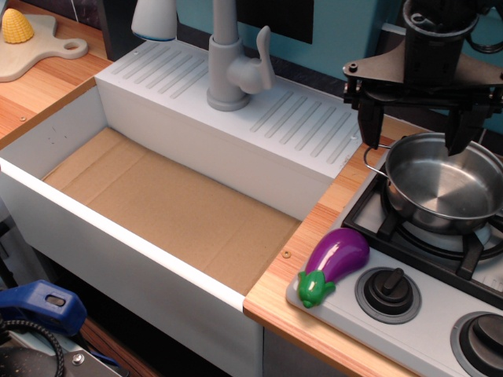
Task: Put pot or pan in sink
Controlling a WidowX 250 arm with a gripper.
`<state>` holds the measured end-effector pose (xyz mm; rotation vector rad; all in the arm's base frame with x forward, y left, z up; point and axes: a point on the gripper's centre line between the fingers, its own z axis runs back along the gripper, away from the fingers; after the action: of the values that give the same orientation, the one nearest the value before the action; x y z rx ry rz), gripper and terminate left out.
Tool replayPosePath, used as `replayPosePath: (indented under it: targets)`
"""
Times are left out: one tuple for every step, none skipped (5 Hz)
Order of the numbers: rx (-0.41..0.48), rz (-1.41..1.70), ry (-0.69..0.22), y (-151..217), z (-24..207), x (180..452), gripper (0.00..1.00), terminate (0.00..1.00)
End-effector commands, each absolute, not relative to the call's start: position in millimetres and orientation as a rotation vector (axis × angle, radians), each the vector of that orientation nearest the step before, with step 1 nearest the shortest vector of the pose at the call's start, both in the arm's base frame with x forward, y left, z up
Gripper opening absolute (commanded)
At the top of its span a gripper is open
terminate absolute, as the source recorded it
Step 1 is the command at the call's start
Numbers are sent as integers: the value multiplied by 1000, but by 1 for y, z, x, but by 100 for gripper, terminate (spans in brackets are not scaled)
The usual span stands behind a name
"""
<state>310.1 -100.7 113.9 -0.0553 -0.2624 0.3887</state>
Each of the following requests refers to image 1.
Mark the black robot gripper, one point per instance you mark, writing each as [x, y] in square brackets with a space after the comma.
[426, 69]

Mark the brown cardboard sheet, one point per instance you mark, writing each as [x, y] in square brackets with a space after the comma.
[223, 233]

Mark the grey metal bracket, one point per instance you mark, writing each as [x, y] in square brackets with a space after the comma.
[30, 354]

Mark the black burner grate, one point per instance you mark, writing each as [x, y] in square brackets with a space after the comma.
[471, 263]

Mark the black stove knob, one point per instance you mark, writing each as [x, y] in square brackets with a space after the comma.
[388, 295]
[476, 342]

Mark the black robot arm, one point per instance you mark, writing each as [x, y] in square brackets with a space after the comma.
[449, 12]

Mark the light wooden cutting board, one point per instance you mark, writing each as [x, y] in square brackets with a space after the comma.
[17, 59]

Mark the grey toy faucet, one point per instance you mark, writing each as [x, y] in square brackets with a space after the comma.
[234, 77]

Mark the purple toy eggplant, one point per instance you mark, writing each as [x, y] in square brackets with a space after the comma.
[339, 253]

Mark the white toy stove top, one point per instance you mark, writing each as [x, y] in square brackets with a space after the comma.
[412, 268]

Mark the left black stove knob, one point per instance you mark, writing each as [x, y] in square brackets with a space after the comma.
[388, 295]

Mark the white toy sink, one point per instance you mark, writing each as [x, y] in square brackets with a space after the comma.
[284, 149]

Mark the blue plastic clamp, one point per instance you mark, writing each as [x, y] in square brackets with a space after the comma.
[55, 308]

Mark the right black stove knob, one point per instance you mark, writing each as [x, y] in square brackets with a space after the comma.
[476, 342]

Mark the stainless steel pot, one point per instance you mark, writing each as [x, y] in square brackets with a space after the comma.
[442, 193]

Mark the yellow toy corn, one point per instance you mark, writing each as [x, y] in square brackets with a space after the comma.
[15, 27]

